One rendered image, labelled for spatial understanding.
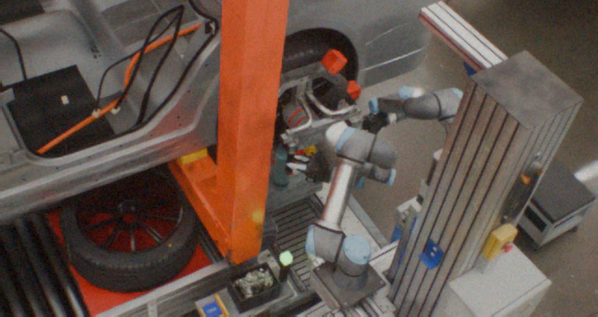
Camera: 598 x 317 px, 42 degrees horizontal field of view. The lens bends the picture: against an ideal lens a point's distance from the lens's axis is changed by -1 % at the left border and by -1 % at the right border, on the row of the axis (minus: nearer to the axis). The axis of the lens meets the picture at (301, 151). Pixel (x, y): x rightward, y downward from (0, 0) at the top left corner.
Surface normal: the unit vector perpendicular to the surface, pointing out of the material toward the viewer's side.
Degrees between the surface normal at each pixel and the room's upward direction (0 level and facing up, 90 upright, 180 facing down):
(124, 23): 7
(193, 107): 90
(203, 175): 0
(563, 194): 0
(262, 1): 90
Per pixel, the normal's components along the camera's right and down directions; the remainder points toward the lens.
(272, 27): 0.51, 0.69
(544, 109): 0.11, -0.65
